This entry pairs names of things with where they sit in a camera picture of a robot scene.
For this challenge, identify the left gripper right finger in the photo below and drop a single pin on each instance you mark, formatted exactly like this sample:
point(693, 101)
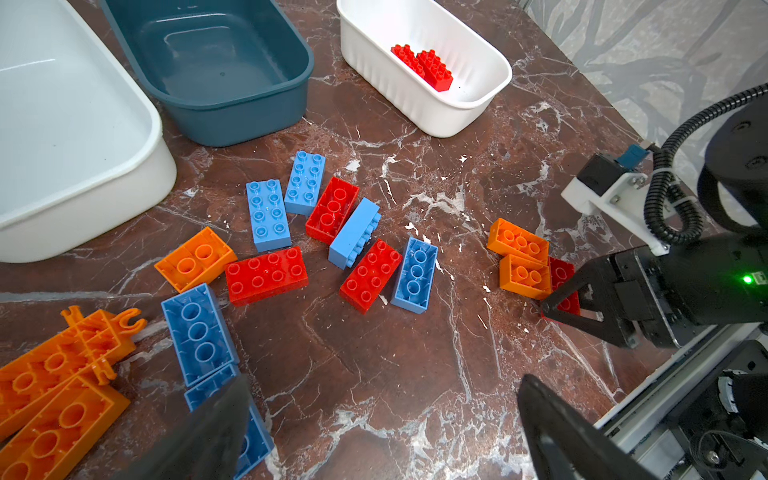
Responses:
point(563, 444)

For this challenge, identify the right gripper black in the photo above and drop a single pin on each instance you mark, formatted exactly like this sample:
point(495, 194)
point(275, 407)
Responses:
point(720, 280)

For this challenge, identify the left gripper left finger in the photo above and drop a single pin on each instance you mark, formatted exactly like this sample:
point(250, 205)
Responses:
point(206, 446)

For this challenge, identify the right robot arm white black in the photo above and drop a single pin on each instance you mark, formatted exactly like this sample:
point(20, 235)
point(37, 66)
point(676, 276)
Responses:
point(698, 203)

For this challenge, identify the orange brick right lower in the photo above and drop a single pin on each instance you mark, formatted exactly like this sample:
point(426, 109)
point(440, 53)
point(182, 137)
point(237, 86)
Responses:
point(530, 282)

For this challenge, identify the orange brick right upper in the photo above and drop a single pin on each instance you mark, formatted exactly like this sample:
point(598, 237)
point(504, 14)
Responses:
point(525, 248)

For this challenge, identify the orange hinged plate bricks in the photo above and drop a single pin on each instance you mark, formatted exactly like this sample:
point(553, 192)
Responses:
point(90, 346)

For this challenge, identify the orange brick front left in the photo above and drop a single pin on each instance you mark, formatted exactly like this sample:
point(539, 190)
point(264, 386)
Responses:
point(60, 435)

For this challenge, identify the orange brick small square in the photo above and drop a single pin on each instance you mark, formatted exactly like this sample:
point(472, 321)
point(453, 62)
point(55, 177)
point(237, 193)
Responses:
point(199, 260)

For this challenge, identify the left white plastic bin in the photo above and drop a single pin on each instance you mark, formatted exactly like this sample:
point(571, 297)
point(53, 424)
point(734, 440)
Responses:
point(82, 149)

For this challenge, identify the white plastic bin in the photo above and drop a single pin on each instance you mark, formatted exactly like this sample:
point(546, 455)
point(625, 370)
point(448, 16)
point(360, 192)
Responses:
point(82, 149)
point(369, 29)

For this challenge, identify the right white plastic bin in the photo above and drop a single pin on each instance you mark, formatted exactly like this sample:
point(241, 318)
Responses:
point(369, 29)

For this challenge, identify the teal plastic bin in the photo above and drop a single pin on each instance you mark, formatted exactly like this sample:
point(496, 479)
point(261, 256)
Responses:
point(226, 71)

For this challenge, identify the aluminium front rail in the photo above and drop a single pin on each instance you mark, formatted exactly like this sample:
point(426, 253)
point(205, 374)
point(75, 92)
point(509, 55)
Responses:
point(636, 425)

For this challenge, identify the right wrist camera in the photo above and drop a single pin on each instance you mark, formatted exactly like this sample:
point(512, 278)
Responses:
point(616, 188)

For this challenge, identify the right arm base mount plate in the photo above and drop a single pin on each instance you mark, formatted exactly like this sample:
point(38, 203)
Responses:
point(721, 424)

